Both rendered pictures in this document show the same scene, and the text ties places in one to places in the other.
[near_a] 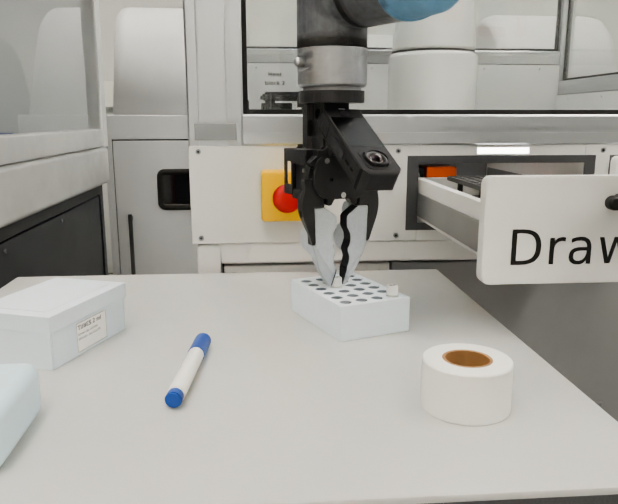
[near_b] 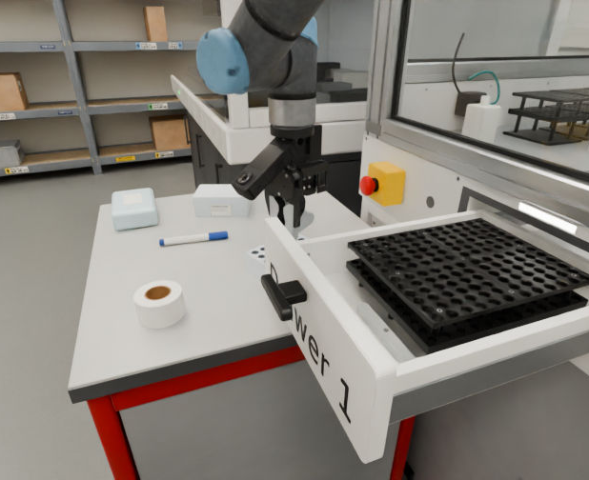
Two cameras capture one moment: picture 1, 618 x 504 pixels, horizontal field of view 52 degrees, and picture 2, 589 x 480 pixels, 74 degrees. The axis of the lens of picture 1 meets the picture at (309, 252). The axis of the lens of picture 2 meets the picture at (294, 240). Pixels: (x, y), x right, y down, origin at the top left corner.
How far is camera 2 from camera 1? 0.85 m
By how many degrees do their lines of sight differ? 71
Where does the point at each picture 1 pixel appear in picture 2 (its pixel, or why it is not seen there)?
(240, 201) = not seen: hidden behind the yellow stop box
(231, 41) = (386, 65)
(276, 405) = (163, 265)
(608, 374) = not seen: outside the picture
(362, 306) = (252, 258)
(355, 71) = (277, 117)
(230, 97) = (383, 105)
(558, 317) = (568, 430)
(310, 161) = not seen: hidden behind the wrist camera
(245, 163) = (381, 153)
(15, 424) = (129, 221)
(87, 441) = (135, 237)
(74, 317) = (208, 201)
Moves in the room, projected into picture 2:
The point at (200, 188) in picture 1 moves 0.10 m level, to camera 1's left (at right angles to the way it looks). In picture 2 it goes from (364, 162) to (347, 150)
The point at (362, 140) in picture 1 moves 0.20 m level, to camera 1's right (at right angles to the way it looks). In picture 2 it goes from (258, 164) to (294, 213)
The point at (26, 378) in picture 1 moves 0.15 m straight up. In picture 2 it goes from (143, 210) to (130, 142)
